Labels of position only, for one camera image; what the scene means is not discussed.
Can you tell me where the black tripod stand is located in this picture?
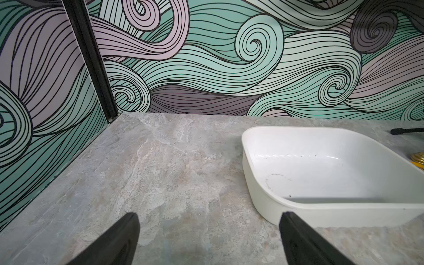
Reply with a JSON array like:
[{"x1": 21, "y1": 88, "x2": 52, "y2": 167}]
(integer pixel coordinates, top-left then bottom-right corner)
[{"x1": 390, "y1": 128, "x2": 424, "y2": 135}]

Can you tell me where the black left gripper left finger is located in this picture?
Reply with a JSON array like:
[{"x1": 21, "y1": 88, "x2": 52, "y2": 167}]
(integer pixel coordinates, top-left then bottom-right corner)
[{"x1": 68, "y1": 213, "x2": 140, "y2": 265}]

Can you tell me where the black corner frame post left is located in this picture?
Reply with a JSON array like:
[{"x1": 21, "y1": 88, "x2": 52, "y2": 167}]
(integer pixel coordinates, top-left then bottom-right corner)
[{"x1": 62, "y1": 0, "x2": 119, "y2": 123}]

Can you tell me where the white plastic storage box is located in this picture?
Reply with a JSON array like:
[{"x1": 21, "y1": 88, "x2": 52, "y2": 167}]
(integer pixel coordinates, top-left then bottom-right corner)
[{"x1": 241, "y1": 127, "x2": 424, "y2": 227}]

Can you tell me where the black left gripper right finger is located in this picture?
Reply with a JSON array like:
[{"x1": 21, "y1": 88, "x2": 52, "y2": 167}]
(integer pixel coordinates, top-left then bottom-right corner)
[{"x1": 279, "y1": 212, "x2": 353, "y2": 265}]

